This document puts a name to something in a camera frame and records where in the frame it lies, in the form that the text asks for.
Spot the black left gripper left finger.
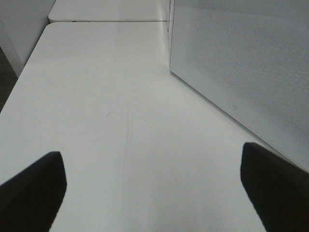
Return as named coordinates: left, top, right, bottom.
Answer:
left=0, top=151, right=67, bottom=232

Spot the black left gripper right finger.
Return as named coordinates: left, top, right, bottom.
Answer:
left=240, top=143, right=309, bottom=232

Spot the white microwave door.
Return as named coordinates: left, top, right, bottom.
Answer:
left=170, top=0, right=309, bottom=170

